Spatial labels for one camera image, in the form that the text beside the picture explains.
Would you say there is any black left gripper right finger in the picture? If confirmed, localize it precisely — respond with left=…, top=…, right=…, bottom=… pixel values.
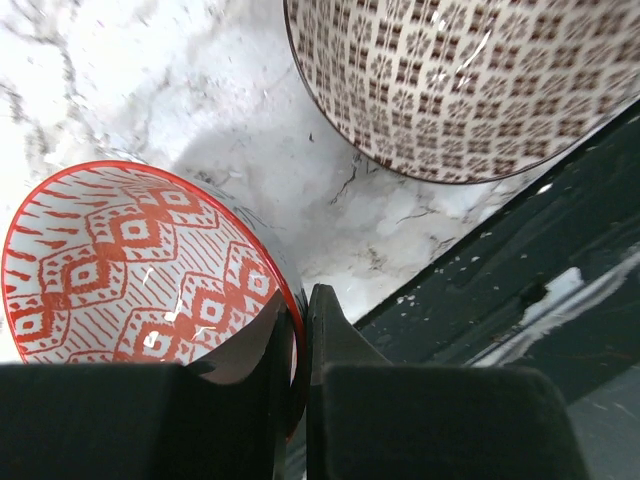
left=306, top=284, right=589, bottom=479

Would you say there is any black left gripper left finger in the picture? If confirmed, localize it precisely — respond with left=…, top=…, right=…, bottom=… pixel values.
left=1, top=299, right=292, bottom=479

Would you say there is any red diamond pattern bowl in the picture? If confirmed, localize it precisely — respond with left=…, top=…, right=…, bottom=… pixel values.
left=1, top=160, right=308, bottom=430

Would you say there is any brown lattice pattern bowl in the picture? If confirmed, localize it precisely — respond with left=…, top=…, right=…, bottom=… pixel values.
left=284, top=0, right=639, bottom=184

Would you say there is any black mounting rail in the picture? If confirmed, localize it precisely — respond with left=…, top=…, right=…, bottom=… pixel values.
left=284, top=99, right=640, bottom=480

